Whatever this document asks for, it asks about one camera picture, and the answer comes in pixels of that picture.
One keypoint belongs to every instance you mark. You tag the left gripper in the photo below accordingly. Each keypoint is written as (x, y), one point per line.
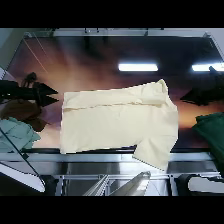
(31, 92)

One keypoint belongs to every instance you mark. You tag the cream T-shirt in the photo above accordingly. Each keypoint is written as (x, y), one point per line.
(120, 123)

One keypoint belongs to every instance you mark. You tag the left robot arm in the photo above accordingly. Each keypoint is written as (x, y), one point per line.
(10, 91)

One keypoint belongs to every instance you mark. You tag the brown garment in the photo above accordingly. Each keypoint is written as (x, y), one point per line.
(21, 111)

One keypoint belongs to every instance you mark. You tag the pale green garment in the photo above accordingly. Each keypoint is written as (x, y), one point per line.
(16, 135)

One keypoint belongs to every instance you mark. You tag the dark green garment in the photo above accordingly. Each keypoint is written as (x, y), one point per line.
(211, 131)

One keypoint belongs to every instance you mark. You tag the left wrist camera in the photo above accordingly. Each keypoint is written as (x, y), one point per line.
(29, 79)

